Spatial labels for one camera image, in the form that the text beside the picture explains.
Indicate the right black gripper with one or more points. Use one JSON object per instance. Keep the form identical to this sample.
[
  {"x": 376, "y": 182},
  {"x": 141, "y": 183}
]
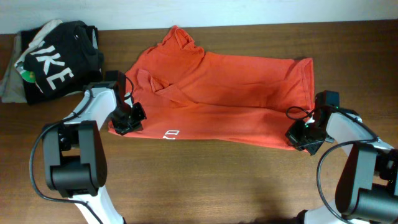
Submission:
[{"x": 291, "y": 134}]

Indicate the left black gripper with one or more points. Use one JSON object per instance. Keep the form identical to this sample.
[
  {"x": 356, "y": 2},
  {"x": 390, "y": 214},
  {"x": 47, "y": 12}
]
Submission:
[{"x": 135, "y": 124}]

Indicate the red orange t-shirt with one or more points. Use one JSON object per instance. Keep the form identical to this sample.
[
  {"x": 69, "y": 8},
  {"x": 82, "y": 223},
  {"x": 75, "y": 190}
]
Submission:
[{"x": 188, "y": 93}]

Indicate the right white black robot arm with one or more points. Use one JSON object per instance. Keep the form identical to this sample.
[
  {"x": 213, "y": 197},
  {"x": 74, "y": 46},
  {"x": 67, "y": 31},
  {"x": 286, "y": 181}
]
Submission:
[{"x": 367, "y": 189}]

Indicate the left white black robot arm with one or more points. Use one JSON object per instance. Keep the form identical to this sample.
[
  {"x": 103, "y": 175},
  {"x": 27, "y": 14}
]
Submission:
[{"x": 74, "y": 159}]

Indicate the black folded garment underneath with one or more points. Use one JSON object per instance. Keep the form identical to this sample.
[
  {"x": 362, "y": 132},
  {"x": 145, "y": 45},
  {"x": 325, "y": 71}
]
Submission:
[{"x": 34, "y": 96}]

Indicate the black folded shirt white letters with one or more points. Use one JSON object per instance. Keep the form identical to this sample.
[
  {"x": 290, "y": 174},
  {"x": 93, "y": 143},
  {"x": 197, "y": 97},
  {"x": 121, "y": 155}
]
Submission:
[{"x": 62, "y": 59}]

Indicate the white green printed folded garment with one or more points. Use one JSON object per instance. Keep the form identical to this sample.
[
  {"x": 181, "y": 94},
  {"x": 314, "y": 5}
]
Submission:
[{"x": 28, "y": 74}]

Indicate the grey beige folded garment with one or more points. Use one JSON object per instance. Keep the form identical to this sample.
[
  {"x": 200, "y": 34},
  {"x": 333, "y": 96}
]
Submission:
[{"x": 12, "y": 85}]

